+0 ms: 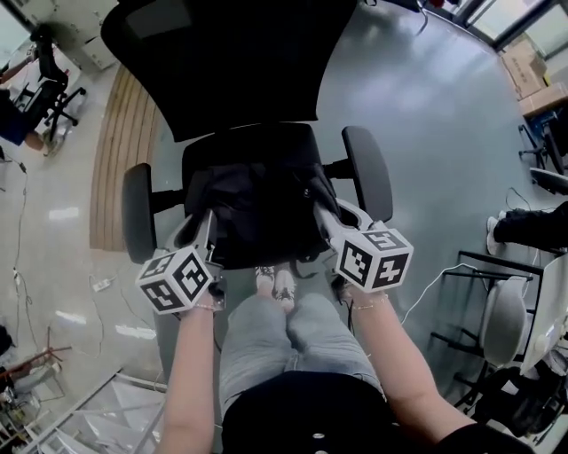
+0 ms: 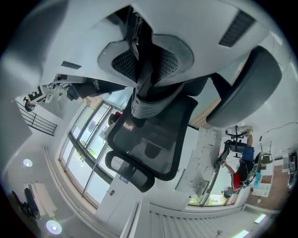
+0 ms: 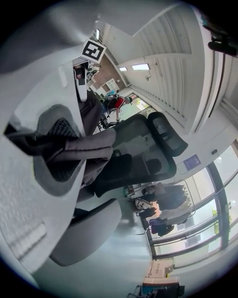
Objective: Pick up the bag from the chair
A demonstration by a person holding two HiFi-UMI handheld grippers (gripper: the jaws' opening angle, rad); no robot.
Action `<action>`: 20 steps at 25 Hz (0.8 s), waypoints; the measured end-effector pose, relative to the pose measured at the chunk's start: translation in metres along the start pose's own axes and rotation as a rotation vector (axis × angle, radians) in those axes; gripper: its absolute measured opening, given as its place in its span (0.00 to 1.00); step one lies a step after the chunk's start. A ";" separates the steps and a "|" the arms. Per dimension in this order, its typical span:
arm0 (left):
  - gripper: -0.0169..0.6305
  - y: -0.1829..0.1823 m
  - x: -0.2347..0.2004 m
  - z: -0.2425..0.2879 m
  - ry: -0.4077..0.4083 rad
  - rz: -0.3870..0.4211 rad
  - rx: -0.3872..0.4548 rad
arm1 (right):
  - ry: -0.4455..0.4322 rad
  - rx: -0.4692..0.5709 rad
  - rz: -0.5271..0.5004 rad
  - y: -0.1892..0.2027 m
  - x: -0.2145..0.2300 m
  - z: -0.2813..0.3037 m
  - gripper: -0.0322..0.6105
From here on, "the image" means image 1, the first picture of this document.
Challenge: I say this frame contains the person's white shoe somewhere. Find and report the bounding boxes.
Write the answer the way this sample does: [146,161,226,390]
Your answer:
[255,265,279,299]
[274,270,297,312]

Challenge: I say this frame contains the white cable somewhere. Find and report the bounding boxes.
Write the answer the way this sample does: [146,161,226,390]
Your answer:
[400,261,472,325]

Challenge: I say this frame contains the stack of cardboard boxes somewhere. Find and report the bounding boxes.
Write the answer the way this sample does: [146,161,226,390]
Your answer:
[498,36,568,118]

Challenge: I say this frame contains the person's light grey jeans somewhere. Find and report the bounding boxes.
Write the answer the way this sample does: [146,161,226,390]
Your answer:
[218,291,388,419]

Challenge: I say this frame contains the white table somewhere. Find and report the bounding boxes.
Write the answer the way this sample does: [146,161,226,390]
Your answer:
[518,254,568,379]

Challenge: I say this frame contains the glass door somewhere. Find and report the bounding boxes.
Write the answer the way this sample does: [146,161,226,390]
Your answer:
[461,0,568,51]

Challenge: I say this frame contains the black headrest office chair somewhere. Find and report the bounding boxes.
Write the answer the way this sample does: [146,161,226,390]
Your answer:
[99,0,394,272]

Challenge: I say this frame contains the red metal stand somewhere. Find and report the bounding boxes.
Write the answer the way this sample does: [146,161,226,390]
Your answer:
[0,344,73,379]

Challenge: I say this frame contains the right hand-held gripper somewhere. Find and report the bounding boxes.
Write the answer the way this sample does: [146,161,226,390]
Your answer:
[312,198,414,294]

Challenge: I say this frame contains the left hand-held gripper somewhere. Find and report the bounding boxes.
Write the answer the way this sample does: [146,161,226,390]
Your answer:
[135,208,225,317]

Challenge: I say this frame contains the black mesh swivel chair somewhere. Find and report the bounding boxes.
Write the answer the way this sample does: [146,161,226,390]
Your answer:
[12,24,88,144]

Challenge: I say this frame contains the person's right forearm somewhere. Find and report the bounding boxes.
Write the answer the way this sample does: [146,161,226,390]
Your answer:
[349,294,479,445]

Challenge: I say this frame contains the wooden slatted platform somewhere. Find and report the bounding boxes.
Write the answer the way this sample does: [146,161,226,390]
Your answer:
[89,66,163,254]

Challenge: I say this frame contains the grey metal locker cabinet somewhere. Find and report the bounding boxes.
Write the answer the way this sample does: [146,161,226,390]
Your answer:
[26,0,122,73]

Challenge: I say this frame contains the person's black shirt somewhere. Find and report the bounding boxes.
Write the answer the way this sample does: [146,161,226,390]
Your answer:
[220,371,536,454]

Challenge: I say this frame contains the person's left forearm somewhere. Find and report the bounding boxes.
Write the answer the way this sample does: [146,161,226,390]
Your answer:
[162,304,224,454]

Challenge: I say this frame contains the person's left white shoe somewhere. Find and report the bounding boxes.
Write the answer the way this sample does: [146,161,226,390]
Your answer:
[255,265,279,299]

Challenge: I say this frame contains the black garment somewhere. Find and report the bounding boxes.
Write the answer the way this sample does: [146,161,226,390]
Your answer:
[183,160,343,279]

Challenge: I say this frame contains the thin chain bracelet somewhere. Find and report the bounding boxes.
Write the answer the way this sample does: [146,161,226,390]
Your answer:
[351,294,391,312]

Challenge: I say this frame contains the grey shell chair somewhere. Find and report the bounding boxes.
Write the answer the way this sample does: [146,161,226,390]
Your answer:
[429,249,545,370]

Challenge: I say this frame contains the person's right white shoe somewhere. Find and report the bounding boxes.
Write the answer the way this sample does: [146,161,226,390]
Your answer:
[274,270,297,312]

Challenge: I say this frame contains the white perforated rack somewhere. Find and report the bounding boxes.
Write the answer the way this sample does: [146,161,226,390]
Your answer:
[25,366,169,454]

